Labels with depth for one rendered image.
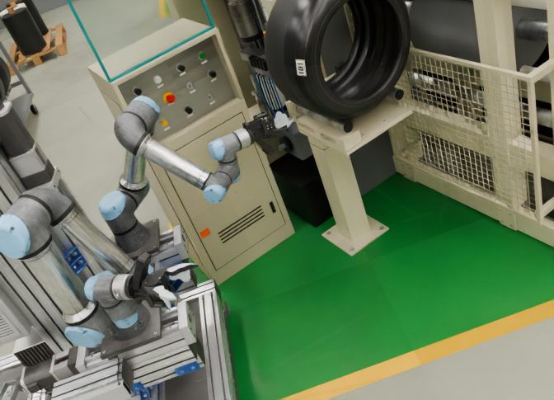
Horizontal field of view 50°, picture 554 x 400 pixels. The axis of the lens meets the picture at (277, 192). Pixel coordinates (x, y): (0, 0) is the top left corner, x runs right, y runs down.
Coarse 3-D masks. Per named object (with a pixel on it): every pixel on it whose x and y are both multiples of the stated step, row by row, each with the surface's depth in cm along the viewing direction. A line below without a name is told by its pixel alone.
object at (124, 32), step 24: (72, 0) 235; (96, 0) 240; (120, 0) 245; (144, 0) 250; (168, 0) 256; (192, 0) 261; (96, 24) 244; (120, 24) 249; (144, 24) 254; (168, 24) 259; (192, 24) 265; (96, 48) 247; (120, 48) 252; (144, 48) 258; (168, 48) 263; (120, 72) 256
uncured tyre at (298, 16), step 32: (288, 0) 219; (320, 0) 209; (352, 0) 247; (384, 0) 223; (288, 32) 215; (320, 32) 211; (384, 32) 251; (288, 64) 218; (320, 64) 216; (352, 64) 259; (384, 64) 252; (288, 96) 238; (320, 96) 222; (352, 96) 254; (384, 96) 239
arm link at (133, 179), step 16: (144, 96) 224; (128, 112) 215; (144, 112) 218; (160, 112) 228; (128, 160) 236; (144, 160) 238; (128, 176) 242; (144, 176) 249; (128, 192) 245; (144, 192) 251
